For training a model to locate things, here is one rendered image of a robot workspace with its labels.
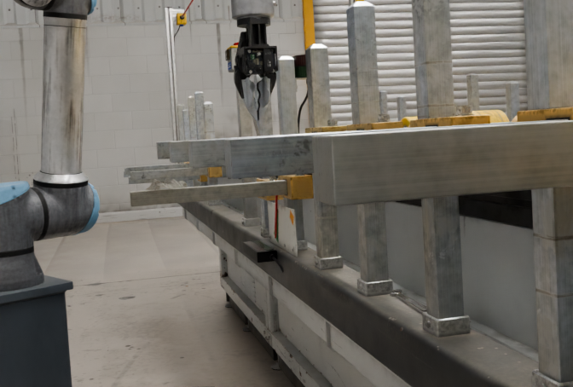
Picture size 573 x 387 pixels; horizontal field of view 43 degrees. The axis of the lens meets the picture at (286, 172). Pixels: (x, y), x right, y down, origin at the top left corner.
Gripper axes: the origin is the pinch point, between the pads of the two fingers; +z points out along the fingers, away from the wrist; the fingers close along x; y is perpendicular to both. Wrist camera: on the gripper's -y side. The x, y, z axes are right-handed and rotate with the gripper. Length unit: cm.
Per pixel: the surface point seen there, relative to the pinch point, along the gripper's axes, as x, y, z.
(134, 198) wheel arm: -27.1, 1.4, 15.9
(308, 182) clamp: 9.2, 4.8, 15.2
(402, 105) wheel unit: 116, -195, -6
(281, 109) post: 6.1, -2.5, -0.9
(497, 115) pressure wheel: 27, 52, 3
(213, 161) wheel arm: -21, 76, 7
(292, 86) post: 8.8, -2.5, -5.9
